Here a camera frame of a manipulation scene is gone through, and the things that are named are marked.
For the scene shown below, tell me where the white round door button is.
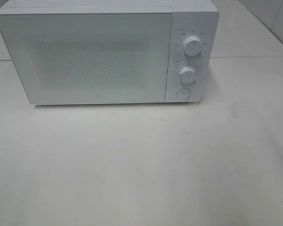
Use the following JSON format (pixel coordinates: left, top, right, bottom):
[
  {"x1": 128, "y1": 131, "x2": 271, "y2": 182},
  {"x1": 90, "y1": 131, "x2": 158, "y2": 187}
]
[{"x1": 176, "y1": 88, "x2": 191, "y2": 100}]

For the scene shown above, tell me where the white microwave knob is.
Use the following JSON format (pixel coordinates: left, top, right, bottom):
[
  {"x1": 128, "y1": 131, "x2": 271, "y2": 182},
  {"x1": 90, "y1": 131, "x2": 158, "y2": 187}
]
[
  {"x1": 179, "y1": 66, "x2": 197, "y2": 84},
  {"x1": 183, "y1": 36, "x2": 202, "y2": 56}
]

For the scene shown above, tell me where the white microwave door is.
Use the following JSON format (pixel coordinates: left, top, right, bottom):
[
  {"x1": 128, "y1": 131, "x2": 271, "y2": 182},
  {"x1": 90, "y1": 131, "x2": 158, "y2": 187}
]
[{"x1": 0, "y1": 13, "x2": 172, "y2": 105}]

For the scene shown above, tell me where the white microwave oven body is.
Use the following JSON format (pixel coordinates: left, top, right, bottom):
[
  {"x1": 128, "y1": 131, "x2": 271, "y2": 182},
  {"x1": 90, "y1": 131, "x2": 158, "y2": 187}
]
[{"x1": 0, "y1": 0, "x2": 220, "y2": 104}]

